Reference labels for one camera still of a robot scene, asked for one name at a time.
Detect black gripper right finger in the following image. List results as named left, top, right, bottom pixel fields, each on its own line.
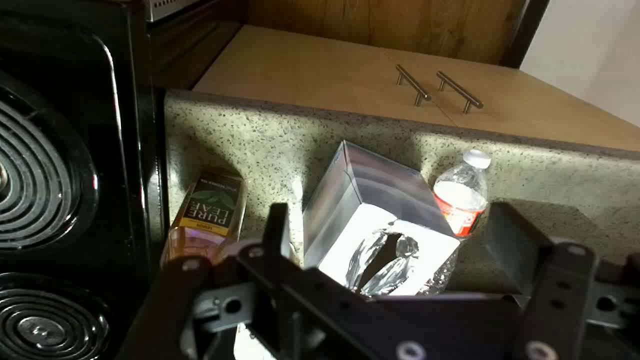
left=482, top=202, right=554, bottom=308

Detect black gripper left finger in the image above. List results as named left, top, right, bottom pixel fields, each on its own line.
left=263, top=202, right=291, bottom=256

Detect clear water bottle red label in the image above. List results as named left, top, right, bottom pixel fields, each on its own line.
left=432, top=148, right=493, bottom=237

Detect amber glass sauce bottle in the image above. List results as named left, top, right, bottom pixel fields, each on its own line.
left=161, top=168, right=246, bottom=263

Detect silver tissue box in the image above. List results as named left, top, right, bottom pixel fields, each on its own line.
left=305, top=142, right=461, bottom=295

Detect wooden lower cabinet doors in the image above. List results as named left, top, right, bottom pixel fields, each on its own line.
left=196, top=0, right=640, bottom=151

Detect black electric stove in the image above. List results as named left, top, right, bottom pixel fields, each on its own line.
left=0, top=0, right=151, bottom=360

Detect right metal cabinet handle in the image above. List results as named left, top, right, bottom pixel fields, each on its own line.
left=437, top=69, right=484, bottom=114

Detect metal cabinet handle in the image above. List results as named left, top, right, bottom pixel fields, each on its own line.
left=437, top=69, right=484, bottom=114
left=397, top=64, right=432, bottom=105

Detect left metal cabinet handle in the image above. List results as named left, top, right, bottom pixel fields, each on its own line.
left=397, top=64, right=432, bottom=105

